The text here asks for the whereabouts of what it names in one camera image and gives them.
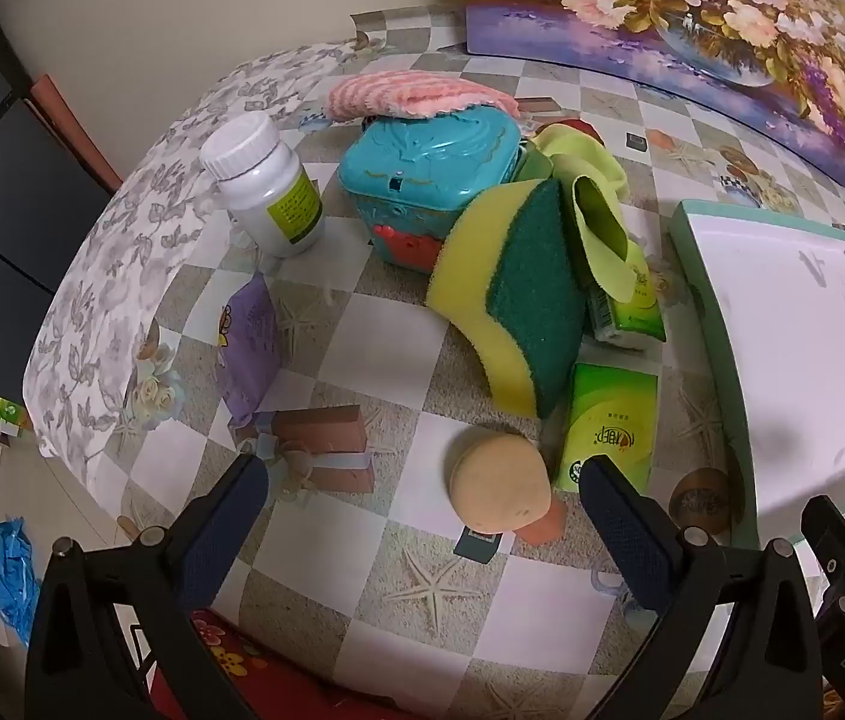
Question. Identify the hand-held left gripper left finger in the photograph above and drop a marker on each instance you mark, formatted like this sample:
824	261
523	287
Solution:
220	540

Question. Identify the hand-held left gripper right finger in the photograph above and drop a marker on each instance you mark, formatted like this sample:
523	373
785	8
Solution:
629	532

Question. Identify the green tissue packet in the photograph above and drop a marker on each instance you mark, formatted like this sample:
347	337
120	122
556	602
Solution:
610	412
636	315

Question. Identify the beige round puff sponge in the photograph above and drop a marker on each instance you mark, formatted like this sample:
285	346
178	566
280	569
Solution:
497	484

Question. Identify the purple tissue packet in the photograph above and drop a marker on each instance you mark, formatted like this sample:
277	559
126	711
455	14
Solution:
250	345

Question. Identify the white tray with green rim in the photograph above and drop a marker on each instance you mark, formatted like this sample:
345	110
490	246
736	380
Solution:
790	330

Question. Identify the yellow green scouring sponge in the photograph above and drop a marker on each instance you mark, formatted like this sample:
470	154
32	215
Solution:
527	277

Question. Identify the yellow-green microfibre cloth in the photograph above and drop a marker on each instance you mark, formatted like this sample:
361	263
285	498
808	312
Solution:
595	157

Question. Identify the red tape roll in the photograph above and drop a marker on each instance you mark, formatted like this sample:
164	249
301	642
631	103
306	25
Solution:
586	127

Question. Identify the pink white striped fluffy cloth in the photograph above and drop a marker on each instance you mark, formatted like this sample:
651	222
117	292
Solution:
407	94

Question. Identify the red flowered cloth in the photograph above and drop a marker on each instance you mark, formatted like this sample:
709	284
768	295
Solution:
227	656

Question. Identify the blue plastic glove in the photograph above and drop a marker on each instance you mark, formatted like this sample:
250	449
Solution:
10	585

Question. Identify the checkered printed tablecloth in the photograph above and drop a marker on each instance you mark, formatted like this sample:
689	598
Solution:
377	345

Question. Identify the grey floral table cover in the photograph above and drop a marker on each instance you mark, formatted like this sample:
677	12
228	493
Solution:
107	255

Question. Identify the white pill bottle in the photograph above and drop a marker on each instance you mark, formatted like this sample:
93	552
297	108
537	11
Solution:
257	187

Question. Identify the dark cabinet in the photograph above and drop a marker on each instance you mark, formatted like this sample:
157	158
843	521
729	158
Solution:
2	240

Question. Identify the teal plastic box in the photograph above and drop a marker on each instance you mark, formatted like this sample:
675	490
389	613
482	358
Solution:
422	165

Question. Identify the pink board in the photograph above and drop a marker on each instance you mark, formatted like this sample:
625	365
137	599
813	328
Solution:
70	127

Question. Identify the flower painting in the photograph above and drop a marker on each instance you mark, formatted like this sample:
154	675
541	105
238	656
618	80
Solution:
692	15

